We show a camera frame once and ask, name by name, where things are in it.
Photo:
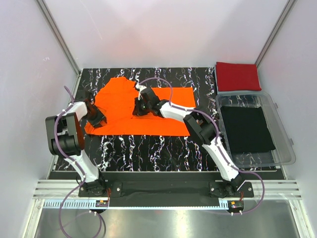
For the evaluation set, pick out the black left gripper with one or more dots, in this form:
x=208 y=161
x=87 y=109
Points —
x=100 y=117

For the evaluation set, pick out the black folded t-shirt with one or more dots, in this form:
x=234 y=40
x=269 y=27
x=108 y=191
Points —
x=246 y=130

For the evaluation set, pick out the left aluminium frame post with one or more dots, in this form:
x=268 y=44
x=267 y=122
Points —
x=57 y=34

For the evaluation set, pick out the orange t-shirt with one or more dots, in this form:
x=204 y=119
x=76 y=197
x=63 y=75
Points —
x=116 y=101

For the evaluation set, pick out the red folded t-shirt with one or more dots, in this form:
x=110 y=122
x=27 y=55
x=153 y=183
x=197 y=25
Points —
x=237 y=77

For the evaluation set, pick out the aluminium frame post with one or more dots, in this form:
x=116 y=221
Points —
x=275 y=30
x=57 y=34

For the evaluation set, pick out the right aluminium frame post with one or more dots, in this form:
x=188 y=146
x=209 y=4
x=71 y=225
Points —
x=275 y=30

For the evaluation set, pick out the aluminium extrusion rail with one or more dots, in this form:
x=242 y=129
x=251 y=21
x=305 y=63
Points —
x=268 y=189

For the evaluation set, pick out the slotted cable duct rail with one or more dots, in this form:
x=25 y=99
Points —
x=212 y=204

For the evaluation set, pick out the clear plastic bin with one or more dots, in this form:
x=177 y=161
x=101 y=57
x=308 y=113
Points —
x=283 y=153

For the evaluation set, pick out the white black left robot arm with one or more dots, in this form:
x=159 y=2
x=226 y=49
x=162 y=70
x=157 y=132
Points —
x=66 y=140

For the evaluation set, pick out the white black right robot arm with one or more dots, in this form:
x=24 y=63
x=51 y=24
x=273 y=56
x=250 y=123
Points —
x=201 y=127

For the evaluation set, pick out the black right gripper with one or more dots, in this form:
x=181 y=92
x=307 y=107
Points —
x=137 y=111

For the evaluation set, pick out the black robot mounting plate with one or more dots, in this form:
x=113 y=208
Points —
x=215 y=189

